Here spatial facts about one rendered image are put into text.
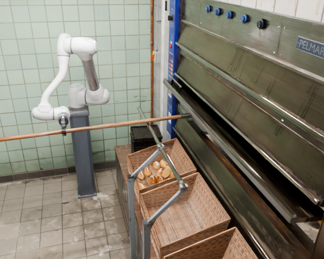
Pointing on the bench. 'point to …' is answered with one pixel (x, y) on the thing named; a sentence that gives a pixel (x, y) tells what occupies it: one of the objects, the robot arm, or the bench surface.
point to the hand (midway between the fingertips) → (64, 131)
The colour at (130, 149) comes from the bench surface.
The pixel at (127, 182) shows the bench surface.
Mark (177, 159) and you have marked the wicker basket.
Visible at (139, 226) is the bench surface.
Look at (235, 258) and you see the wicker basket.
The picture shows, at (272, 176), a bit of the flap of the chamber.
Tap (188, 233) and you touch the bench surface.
